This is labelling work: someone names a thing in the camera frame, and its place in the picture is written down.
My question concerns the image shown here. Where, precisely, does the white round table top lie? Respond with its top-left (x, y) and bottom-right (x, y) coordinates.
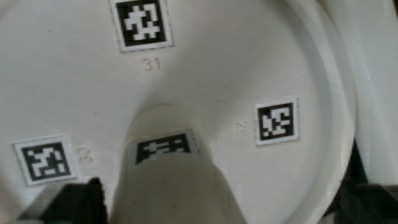
top-left (0, 0), bottom-right (354, 224)

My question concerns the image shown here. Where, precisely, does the white cylindrical table leg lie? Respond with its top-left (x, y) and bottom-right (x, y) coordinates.
top-left (109, 129), bottom-right (251, 224)

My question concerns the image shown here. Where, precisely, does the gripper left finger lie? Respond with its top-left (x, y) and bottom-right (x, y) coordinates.
top-left (16, 177), bottom-right (109, 224)

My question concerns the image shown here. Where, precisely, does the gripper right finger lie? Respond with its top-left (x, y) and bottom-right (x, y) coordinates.
top-left (335, 181), bottom-right (398, 224)

